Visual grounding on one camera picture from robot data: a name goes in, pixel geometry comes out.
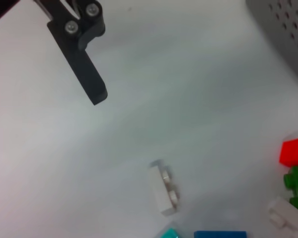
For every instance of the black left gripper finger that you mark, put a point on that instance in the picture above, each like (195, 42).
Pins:
(77, 59)

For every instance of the white building block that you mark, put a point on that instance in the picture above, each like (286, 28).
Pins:
(161, 193)
(285, 210)

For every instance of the teal building block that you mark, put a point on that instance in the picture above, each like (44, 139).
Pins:
(171, 234)

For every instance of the blue building block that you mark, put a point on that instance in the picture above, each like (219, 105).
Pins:
(219, 234)

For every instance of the small red building block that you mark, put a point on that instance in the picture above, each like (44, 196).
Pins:
(293, 152)

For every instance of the grey-green perforated storage basket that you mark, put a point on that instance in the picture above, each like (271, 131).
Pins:
(288, 37)

